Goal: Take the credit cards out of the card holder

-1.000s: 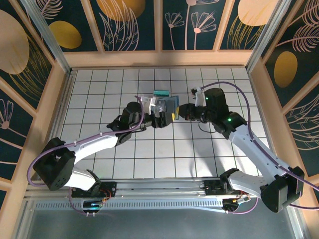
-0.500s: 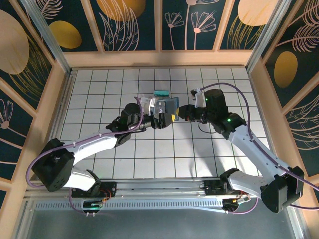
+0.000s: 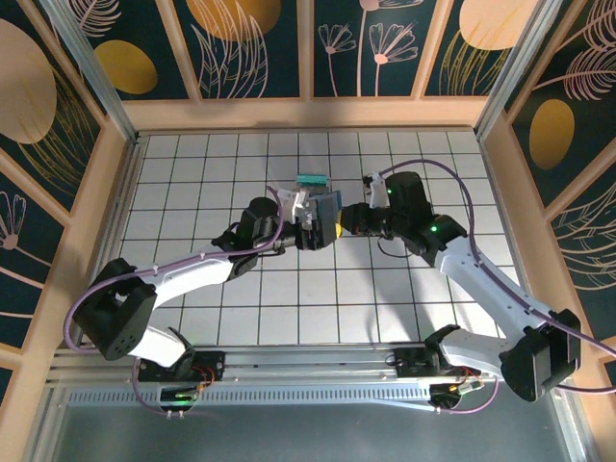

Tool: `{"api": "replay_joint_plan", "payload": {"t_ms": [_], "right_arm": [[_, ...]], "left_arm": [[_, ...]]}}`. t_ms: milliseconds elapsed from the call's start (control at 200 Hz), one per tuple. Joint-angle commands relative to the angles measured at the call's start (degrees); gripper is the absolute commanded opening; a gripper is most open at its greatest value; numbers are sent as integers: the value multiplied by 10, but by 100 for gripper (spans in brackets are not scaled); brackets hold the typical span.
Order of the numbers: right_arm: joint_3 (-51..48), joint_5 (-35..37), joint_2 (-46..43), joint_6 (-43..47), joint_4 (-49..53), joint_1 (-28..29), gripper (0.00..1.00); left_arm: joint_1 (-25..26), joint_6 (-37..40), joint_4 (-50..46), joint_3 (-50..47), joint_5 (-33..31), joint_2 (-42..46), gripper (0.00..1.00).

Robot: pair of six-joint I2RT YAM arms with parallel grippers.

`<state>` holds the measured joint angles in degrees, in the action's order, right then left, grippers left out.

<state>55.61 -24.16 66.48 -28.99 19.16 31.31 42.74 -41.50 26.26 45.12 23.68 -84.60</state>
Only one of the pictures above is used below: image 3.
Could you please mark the blue leather card holder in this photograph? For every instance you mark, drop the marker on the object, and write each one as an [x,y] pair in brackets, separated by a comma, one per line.
[327,212]

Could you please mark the teal small box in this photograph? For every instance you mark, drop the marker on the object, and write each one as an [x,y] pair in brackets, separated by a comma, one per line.
[312,180]

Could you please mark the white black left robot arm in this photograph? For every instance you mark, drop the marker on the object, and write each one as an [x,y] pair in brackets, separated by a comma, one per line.
[192,276]

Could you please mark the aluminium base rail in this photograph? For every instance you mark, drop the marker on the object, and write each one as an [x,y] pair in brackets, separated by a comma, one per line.
[313,358]

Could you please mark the aluminium side rail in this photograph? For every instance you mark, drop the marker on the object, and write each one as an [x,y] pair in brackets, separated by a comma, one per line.
[118,231]

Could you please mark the aluminium frame post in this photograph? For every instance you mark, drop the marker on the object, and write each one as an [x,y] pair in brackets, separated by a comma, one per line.
[96,82]
[515,72]

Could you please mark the grey metal base plate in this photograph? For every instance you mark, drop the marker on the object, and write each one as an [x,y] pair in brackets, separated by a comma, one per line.
[313,433]

